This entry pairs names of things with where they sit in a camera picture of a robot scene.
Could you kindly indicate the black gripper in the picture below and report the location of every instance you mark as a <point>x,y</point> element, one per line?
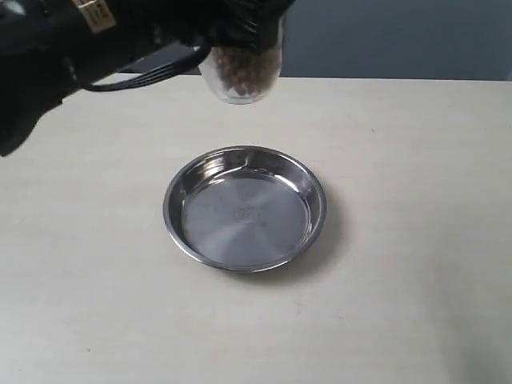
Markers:
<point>248,25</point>

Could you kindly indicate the clear plastic shaker bottle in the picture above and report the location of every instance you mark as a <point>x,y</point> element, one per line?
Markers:
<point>239,76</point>

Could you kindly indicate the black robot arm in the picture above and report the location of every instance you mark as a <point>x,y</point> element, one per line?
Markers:
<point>52,49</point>

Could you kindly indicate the round stainless steel dish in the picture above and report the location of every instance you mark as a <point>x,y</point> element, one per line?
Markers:
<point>244,209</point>

